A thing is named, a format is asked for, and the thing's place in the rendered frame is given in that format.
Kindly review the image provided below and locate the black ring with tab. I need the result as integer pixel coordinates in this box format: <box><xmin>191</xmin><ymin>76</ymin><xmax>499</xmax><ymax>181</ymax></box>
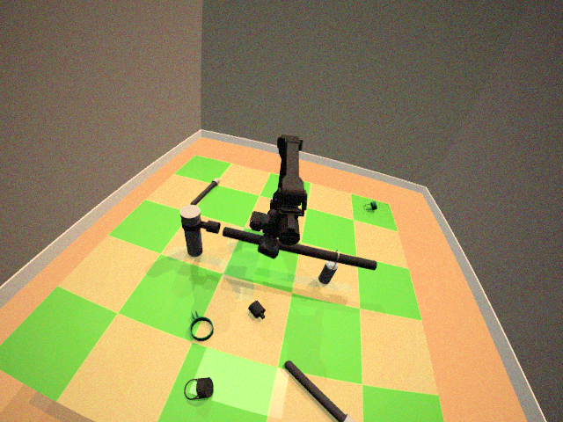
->
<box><xmin>189</xmin><ymin>311</ymin><xmax>214</xmax><ymax>342</ymax></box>

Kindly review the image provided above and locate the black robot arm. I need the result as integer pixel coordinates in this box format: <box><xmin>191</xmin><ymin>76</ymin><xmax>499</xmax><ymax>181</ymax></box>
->
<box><xmin>249</xmin><ymin>135</ymin><xmax>308</xmax><ymax>245</ymax></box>

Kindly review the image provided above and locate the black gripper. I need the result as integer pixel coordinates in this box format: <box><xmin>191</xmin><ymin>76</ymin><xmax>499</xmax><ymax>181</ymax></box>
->
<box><xmin>257</xmin><ymin>209</ymin><xmax>280</xmax><ymax>258</ymax></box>

